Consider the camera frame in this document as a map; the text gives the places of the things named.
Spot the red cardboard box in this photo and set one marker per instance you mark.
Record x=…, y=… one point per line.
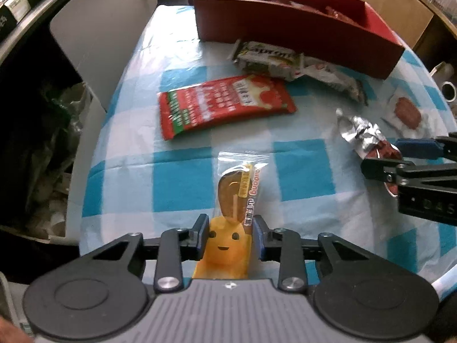
x=285, y=35

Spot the blue checked tablecloth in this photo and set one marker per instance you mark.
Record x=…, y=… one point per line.
x=303, y=164

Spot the wooden cabinet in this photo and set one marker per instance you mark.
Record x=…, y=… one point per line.
x=400, y=14

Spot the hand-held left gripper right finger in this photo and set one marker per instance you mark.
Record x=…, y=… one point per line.
x=257, y=239

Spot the silver brown snack packet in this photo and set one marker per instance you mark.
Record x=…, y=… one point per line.
x=364, y=132

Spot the dark side table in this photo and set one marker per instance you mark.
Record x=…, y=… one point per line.
x=107, y=25

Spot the green white wafer packet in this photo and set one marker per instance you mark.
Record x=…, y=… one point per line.
x=267, y=59

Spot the dark plastic bag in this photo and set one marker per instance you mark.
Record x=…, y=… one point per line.
x=53, y=150

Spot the white clear snack packet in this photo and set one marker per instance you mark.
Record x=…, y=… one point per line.
x=332, y=75

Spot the yellow smiley snack packet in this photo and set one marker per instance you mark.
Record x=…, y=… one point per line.
x=228, y=246

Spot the large red white packet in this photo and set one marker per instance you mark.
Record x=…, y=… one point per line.
x=221, y=105

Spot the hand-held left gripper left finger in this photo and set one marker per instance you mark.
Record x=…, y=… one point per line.
x=203, y=235

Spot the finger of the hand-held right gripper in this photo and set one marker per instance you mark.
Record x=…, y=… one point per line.
x=378, y=169
x=417, y=147

